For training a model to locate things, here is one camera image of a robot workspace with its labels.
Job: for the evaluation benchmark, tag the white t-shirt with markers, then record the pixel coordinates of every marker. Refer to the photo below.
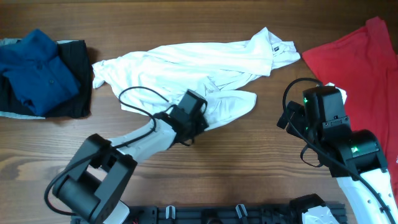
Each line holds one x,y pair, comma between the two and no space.
154,79

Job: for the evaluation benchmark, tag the black folded garment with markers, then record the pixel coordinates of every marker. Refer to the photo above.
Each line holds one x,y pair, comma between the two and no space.
74,54

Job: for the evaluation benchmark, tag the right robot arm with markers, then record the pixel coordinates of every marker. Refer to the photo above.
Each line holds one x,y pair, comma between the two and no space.
354,158

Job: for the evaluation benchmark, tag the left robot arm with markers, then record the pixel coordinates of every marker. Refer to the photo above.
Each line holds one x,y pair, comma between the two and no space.
93,182

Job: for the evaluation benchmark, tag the red t-shirt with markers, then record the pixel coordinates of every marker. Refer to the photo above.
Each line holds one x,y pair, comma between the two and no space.
364,64

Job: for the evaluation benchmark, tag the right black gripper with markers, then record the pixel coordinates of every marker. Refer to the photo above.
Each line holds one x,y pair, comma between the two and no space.
292,115

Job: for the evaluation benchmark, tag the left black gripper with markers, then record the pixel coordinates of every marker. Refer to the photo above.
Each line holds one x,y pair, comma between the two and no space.
200,121

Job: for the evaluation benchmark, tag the blue folded shirt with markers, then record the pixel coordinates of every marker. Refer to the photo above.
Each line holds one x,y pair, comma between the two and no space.
39,78

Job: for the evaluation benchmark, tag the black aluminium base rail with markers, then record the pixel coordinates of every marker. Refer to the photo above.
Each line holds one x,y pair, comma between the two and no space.
267,213

